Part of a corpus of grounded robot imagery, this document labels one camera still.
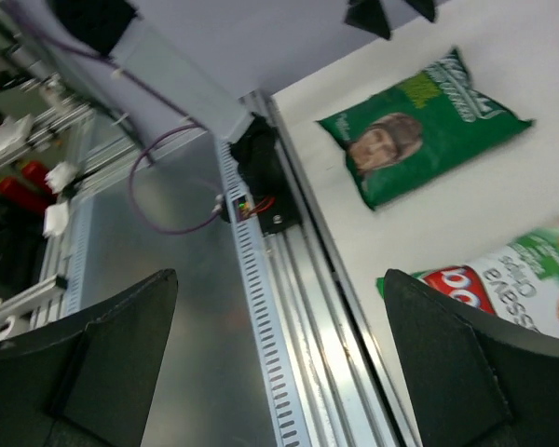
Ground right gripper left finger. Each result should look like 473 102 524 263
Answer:
0 269 178 446

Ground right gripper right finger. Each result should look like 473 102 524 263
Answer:
384 269 559 446

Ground green Chuba cassava bag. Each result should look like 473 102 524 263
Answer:
375 211 559 344

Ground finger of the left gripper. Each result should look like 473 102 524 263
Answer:
404 0 436 22
344 0 391 40

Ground green Kettle hand cooked bag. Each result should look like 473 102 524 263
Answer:
318 47 534 210

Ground white slotted cable duct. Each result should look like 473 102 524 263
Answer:
215 141 311 447

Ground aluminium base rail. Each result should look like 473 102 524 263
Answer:
242 91 420 446

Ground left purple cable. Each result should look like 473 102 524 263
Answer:
4 0 229 237

